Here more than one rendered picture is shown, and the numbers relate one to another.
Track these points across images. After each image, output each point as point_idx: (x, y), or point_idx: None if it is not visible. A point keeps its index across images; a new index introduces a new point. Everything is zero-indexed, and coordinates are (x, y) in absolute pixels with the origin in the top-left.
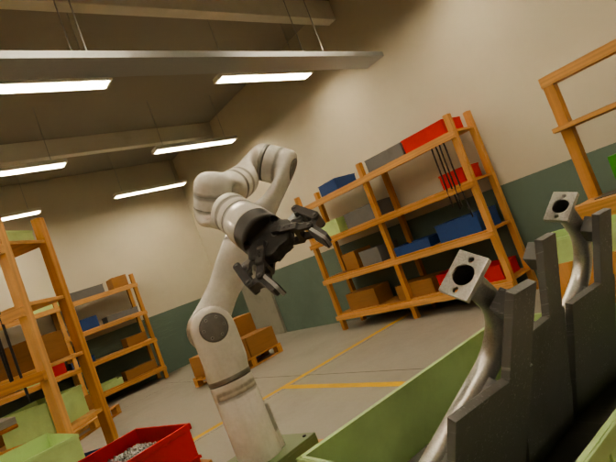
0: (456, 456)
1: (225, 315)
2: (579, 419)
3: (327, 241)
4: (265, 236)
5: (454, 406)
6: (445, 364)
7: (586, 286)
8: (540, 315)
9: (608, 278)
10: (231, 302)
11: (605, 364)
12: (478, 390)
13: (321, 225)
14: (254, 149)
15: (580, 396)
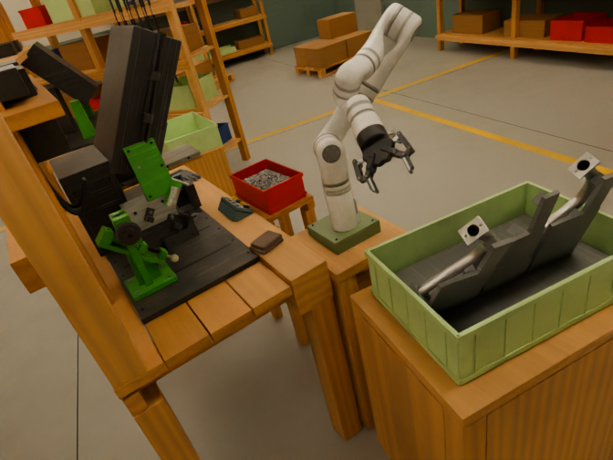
0: (436, 296)
1: (339, 147)
2: (528, 273)
3: (410, 172)
4: (375, 147)
5: (449, 269)
6: (472, 210)
7: (576, 209)
8: None
9: (593, 210)
10: (345, 131)
11: (564, 249)
12: (464, 266)
13: (411, 153)
14: (387, 15)
15: (535, 264)
